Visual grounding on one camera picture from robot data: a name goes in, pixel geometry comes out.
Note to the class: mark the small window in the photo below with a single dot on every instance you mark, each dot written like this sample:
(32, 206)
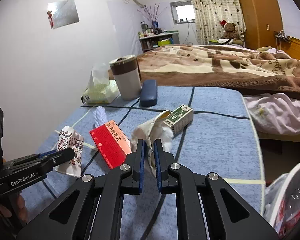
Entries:
(182, 12)

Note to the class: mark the beige paper bag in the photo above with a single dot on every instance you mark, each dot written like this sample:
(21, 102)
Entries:
(150, 131)

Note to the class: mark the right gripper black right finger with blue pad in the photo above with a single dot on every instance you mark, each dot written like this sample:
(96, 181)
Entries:
(207, 206)

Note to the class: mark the small printed snack wrapper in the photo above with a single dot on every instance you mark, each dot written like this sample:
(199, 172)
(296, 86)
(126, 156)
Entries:
(70, 143)

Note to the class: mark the cluttered desk shelf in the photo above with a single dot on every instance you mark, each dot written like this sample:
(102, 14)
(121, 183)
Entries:
(152, 38)

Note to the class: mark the brown cream fleece blanket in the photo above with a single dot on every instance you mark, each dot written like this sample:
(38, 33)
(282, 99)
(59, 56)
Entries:
(247, 71)

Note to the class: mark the dark blue glasses case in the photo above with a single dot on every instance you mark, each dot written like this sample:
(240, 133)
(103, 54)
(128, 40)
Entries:
(149, 93)

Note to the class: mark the red orange medicine box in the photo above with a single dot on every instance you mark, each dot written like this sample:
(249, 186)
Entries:
(112, 143)

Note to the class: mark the clear bottle red label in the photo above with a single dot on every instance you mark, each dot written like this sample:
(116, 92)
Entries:
(289, 213)

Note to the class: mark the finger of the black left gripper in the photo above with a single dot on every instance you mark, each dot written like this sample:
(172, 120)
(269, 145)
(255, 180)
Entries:
(53, 158)

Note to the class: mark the orange wooden headboard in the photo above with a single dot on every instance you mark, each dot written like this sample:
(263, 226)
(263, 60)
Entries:
(273, 23)

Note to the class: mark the tissue pack in plastic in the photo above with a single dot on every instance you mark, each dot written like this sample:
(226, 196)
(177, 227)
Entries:
(100, 89)

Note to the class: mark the brown teddy bear santa hat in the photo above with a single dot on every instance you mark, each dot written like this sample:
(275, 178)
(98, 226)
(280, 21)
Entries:
(231, 33)

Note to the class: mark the patterned cream curtain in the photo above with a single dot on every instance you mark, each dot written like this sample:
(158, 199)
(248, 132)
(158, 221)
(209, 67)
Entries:
(210, 13)

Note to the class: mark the dried branch bouquet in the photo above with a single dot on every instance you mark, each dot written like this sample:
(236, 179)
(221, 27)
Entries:
(152, 14)

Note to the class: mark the pink bed sheet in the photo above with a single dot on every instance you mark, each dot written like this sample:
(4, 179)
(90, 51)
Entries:
(274, 113)

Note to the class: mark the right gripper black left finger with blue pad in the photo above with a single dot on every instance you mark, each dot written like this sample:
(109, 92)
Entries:
(92, 207)

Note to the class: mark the green white medicine box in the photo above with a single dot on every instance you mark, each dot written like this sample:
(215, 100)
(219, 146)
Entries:
(179, 119)

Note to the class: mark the blue patterned bed mat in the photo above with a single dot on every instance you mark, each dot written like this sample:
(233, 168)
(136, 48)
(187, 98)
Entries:
(221, 138)

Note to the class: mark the white trash bin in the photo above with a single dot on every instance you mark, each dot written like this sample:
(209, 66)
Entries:
(275, 192)

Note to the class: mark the person's left hand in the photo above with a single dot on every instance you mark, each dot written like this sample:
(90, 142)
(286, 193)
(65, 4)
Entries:
(18, 208)

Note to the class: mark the white brown travel mug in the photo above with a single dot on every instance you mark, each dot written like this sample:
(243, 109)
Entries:
(127, 76)

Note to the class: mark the silver wall poster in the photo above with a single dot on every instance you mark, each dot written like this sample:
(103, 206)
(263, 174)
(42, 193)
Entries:
(62, 13)

